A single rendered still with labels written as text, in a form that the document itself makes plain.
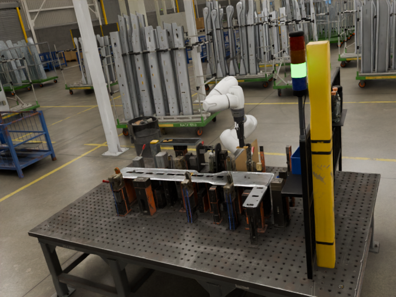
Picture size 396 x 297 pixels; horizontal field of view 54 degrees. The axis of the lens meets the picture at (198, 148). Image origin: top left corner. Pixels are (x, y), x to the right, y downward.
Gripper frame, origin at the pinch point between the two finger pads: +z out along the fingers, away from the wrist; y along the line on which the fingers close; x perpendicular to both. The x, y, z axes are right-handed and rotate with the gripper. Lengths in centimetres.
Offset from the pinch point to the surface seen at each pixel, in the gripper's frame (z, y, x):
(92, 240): 59, 59, -108
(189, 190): 32, 19, -39
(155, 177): 29, 7, -75
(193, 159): 22, -16, -49
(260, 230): 58, 23, 15
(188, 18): -68, -613, -314
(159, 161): 23, -12, -80
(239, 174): 28.6, -4.6, -6.3
